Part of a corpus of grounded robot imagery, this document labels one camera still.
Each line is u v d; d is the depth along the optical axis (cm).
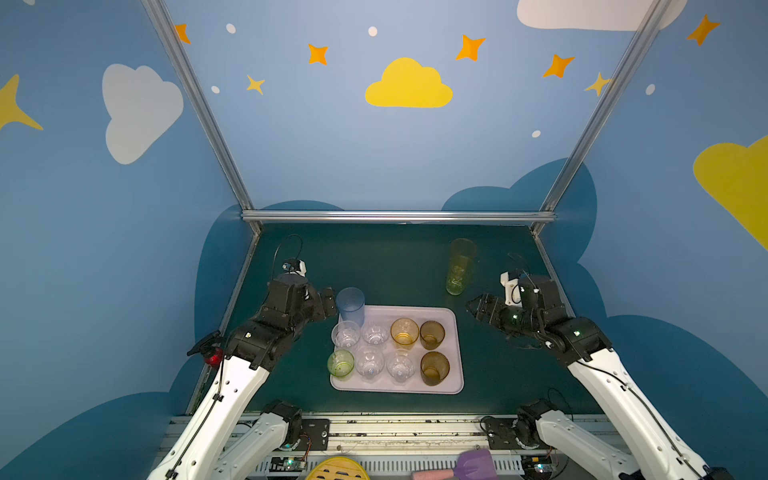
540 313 53
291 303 52
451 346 90
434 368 84
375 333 86
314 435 74
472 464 71
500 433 75
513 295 64
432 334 90
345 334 90
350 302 89
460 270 99
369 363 85
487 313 65
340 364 85
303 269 66
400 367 84
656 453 39
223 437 42
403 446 73
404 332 90
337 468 68
